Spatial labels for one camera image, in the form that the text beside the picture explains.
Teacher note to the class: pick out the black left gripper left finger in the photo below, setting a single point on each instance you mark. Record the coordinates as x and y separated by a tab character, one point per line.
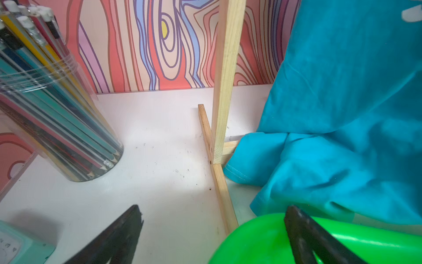
116	244

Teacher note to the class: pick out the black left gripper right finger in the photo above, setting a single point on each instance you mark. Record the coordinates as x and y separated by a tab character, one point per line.
310	241

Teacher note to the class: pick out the teal t-shirt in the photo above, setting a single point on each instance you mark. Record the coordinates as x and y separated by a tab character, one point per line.
341	131

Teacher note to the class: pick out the green plastic basket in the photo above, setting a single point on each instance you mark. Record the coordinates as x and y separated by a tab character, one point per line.
264	240

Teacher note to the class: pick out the clear pencil cup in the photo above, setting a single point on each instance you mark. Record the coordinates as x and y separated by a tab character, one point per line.
47	97

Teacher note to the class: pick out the wooden clothes rack frame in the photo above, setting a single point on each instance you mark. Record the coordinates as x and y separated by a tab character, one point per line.
231	19

